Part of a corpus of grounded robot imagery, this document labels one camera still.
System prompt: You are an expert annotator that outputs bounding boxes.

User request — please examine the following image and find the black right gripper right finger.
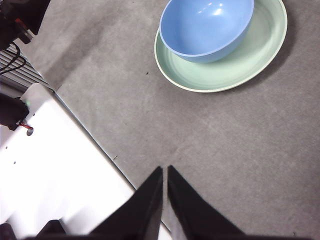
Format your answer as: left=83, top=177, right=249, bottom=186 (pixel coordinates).
left=167, top=164, right=313, bottom=240

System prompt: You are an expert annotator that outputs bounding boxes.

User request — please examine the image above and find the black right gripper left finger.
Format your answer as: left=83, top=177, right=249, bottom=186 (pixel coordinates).
left=24, top=166, right=164, bottom=240

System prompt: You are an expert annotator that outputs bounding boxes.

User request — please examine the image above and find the grey ribbed panel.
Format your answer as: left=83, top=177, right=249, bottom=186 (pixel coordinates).
left=0, top=42, right=55, bottom=94

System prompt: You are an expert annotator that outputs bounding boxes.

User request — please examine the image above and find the blue bowl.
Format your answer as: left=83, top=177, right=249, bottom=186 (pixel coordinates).
left=159, top=0, right=255, bottom=64

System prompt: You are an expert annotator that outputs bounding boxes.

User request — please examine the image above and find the green plate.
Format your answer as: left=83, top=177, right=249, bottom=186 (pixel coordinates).
left=154, top=0, right=288, bottom=93

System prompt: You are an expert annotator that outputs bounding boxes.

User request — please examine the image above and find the thin black cable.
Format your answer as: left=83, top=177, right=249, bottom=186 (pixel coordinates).
left=0, top=42, right=27, bottom=75

